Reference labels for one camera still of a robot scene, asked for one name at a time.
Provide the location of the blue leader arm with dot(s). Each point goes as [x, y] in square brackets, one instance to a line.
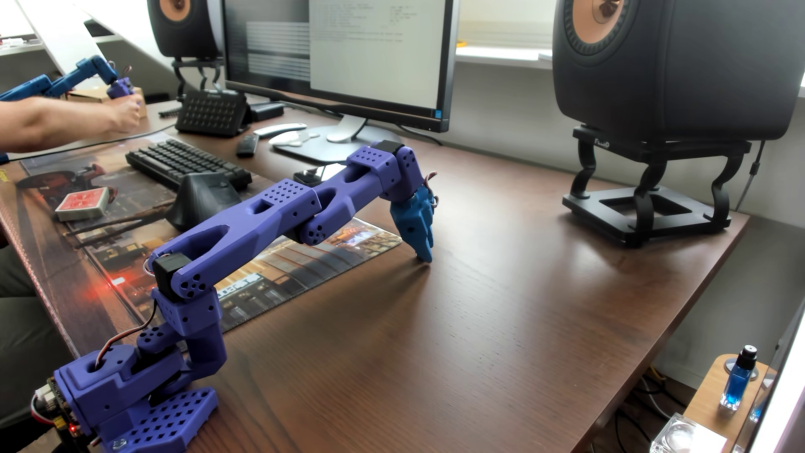
[69, 78]

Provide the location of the white slim remote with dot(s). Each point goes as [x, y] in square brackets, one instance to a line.
[280, 129]

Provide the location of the person's hand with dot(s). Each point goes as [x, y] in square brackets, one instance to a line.
[126, 113]

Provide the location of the blue perfume bottle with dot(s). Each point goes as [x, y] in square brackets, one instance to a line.
[738, 377]

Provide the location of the black remote control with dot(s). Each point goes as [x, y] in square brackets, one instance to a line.
[247, 145]

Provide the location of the black vertical mouse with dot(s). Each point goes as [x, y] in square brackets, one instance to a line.
[201, 198]

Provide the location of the clear glass cube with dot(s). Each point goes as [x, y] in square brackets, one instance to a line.
[682, 435]

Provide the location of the small black box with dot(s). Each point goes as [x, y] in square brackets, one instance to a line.
[267, 111]

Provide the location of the wooden side shelf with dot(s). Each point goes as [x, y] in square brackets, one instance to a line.
[710, 402]

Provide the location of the black keyboard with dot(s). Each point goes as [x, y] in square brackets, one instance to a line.
[182, 162]

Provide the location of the small black speaker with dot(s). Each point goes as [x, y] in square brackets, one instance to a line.
[185, 28]

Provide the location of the black computer monitor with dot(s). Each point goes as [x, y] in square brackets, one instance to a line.
[352, 56]

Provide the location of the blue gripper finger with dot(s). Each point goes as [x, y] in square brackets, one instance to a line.
[420, 242]
[432, 217]

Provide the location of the robot controller board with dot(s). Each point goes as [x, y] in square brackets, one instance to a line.
[56, 409]

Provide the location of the black perforated key pad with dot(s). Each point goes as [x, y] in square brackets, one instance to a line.
[211, 113]

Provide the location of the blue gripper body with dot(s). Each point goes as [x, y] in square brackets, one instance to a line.
[413, 224]

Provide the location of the person's forearm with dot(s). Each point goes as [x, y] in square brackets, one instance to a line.
[50, 123]

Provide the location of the small cardboard box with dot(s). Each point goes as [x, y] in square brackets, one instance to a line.
[88, 94]

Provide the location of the white flat gadget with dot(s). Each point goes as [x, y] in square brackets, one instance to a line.
[292, 138]

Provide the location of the printed desk mat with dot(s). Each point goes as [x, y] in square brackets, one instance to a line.
[113, 251]

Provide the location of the large black speaker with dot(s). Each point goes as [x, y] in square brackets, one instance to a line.
[679, 69]

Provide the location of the thin black speaker stand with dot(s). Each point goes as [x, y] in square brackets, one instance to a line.
[198, 69]

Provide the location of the thin black stick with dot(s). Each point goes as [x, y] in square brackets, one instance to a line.
[119, 233]
[113, 221]

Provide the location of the red playing card deck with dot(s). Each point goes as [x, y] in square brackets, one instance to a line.
[82, 202]

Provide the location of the purple robot arm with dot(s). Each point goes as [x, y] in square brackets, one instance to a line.
[251, 226]

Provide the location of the black smartphone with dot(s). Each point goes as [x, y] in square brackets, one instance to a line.
[311, 175]

